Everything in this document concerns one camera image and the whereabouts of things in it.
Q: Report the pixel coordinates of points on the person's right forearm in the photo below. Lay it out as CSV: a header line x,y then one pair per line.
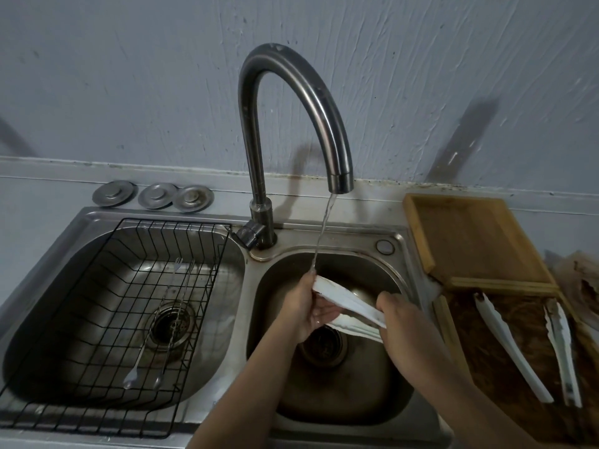
x,y
468,406

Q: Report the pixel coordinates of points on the person's left hand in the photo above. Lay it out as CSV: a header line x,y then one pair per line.
x,y
302,313

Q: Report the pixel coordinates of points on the small round metal hole cover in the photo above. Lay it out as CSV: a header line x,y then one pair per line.
x,y
385,246

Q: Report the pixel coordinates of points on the person's left forearm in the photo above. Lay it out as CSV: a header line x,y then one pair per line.
x,y
243,392

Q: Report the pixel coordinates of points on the curved steel faucet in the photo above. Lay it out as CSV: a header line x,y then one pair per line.
x,y
290,74

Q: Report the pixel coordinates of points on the round metal sink drain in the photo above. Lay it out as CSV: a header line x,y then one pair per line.
x,y
171,324
327,353

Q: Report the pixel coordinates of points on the stainless steel double sink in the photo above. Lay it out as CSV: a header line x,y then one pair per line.
x,y
355,236

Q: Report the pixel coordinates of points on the stained crumpled plastic bag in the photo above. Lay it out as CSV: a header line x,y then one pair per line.
x,y
580,275

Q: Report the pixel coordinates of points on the person's right hand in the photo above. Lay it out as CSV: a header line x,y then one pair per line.
x,y
412,341

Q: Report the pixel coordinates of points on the wooden two-compartment tray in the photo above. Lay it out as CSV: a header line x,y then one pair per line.
x,y
448,334

